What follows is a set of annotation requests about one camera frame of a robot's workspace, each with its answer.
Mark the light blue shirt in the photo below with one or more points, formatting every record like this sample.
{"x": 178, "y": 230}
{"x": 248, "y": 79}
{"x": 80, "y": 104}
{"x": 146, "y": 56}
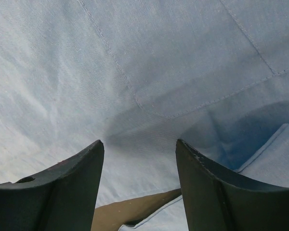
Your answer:
{"x": 139, "y": 75}

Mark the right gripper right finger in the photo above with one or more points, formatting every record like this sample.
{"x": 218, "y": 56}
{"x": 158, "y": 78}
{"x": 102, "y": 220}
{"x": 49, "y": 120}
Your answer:
{"x": 219, "y": 199}

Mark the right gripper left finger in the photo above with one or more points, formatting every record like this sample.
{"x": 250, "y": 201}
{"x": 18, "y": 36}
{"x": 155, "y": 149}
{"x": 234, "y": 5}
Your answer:
{"x": 59, "y": 198}

